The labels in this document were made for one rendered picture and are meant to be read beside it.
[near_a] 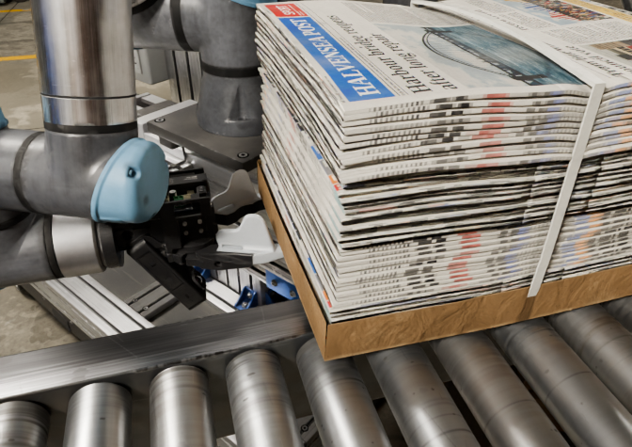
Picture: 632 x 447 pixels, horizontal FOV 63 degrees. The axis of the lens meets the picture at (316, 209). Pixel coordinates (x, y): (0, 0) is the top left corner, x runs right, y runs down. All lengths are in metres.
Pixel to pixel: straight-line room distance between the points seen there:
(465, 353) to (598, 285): 0.14
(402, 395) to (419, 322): 0.06
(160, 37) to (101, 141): 0.37
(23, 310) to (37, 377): 1.39
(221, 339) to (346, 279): 0.15
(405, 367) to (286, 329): 0.11
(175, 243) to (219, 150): 0.23
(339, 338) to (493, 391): 0.13
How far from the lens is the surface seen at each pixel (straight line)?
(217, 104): 0.79
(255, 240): 0.56
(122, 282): 1.53
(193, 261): 0.57
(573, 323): 0.57
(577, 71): 0.42
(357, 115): 0.32
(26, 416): 0.49
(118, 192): 0.45
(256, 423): 0.43
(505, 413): 0.46
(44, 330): 1.79
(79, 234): 0.57
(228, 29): 0.76
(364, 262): 0.39
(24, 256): 0.59
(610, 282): 0.56
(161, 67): 1.21
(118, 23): 0.46
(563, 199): 0.44
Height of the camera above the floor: 1.15
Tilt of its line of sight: 33 degrees down
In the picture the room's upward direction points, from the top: straight up
